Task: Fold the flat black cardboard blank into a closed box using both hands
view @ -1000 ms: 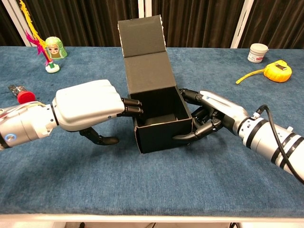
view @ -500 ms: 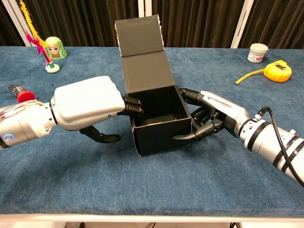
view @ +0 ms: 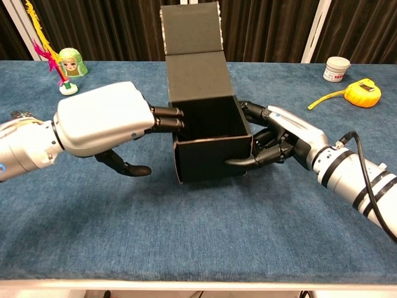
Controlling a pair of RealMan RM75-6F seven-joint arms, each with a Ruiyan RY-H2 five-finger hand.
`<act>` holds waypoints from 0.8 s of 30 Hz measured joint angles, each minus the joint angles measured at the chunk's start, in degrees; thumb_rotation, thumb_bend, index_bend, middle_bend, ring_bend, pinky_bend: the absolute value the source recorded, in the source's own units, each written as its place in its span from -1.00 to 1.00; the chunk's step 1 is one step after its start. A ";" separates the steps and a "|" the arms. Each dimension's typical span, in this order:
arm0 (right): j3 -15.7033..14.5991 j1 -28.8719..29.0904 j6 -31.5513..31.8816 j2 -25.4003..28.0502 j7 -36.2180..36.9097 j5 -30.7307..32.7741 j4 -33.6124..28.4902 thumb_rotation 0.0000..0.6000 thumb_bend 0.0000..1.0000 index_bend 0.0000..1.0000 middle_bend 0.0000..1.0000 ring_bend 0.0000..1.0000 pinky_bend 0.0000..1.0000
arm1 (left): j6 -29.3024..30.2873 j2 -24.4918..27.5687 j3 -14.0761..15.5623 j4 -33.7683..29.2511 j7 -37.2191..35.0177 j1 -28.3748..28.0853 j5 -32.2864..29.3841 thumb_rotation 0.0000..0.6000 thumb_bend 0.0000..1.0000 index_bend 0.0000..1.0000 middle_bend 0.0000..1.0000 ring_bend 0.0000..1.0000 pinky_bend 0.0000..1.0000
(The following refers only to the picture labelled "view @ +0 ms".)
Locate blue table mat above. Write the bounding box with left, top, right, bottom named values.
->
left=0, top=60, right=397, bottom=285

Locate green doll head toy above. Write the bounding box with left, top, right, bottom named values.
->
left=24, top=0, right=79, bottom=96

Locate white plastic jar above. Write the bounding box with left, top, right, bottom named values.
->
left=322, top=56, right=351, bottom=83

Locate yellow tape measure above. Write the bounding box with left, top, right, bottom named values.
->
left=307, top=78, right=381, bottom=111

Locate green-haired doll head toy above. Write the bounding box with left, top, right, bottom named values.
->
left=58, top=47, right=89, bottom=78

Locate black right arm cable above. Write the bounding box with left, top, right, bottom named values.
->
left=336, top=130, right=397, bottom=245

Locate black paper box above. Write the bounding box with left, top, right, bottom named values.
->
left=159, top=2, right=254, bottom=184

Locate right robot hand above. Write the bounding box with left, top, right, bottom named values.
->
left=223, top=101, right=329, bottom=171

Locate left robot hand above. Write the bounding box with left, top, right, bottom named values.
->
left=52, top=81, right=185, bottom=178

